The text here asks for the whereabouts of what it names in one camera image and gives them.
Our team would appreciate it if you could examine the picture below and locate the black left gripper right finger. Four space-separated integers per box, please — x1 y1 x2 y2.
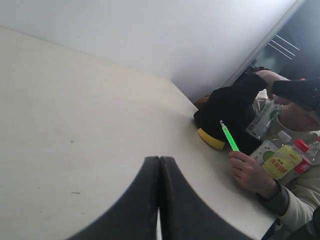
159 156 250 240

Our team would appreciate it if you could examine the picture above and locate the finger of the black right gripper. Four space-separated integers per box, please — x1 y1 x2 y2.
272 78 320 112

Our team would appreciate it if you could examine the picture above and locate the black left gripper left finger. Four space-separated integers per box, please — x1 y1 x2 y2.
69 156 160 240

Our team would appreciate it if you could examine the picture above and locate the yellow label bottle red cap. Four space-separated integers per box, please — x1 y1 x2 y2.
262 139 309 180

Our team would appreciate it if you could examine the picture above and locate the white bottle green apple label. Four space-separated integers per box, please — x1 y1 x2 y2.
250 130 292 166

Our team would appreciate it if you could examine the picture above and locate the green glow stick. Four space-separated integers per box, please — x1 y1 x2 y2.
219 120 239 152

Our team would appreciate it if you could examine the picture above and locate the frosted bottle green round label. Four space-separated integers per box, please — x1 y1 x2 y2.
246 99 282 140

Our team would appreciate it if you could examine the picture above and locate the clear cola bottle red label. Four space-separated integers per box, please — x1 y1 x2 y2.
293 137 320 176

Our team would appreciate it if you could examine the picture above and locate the black sleeved forearm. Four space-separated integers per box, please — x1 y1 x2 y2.
193 73 267 155

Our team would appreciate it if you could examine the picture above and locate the cream sleeved forearm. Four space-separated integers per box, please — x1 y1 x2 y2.
256 165 320 230

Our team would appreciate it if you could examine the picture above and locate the person's open bare hand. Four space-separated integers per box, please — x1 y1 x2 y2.
256 70 290 106

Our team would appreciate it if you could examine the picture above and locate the person's other bare hand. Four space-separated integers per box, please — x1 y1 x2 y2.
228 151 280 200

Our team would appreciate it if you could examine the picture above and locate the yellow round object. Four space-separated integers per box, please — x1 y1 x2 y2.
197 128 225 150

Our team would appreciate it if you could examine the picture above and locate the brown jacket in background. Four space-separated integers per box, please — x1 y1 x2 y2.
193 94 210 110

